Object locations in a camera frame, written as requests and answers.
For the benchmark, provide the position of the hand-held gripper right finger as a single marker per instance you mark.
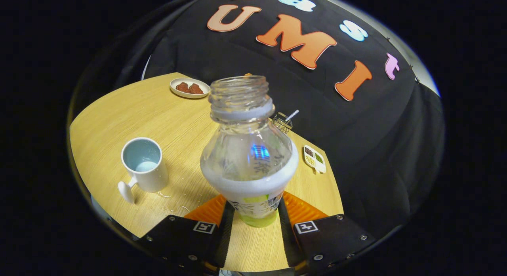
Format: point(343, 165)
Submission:
point(286, 236)

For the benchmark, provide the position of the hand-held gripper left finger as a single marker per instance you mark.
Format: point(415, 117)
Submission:
point(226, 236)

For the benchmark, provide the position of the clear juice bottle green label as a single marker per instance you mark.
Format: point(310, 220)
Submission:
point(247, 165)

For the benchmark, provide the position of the white divided dish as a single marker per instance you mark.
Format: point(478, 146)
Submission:
point(315, 159)

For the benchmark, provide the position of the metal mesh holder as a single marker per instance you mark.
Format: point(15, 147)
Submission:
point(283, 123)

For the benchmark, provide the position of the metal straw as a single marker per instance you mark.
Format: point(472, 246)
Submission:
point(292, 115)

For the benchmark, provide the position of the wooden table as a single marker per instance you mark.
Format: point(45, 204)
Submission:
point(178, 121)

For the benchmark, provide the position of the brown food piece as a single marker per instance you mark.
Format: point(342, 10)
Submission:
point(195, 89)
point(182, 87)

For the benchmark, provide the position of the white oval plate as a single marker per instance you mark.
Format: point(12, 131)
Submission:
point(176, 92)

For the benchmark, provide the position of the black backdrop cloth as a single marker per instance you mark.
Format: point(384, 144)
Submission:
point(190, 50)

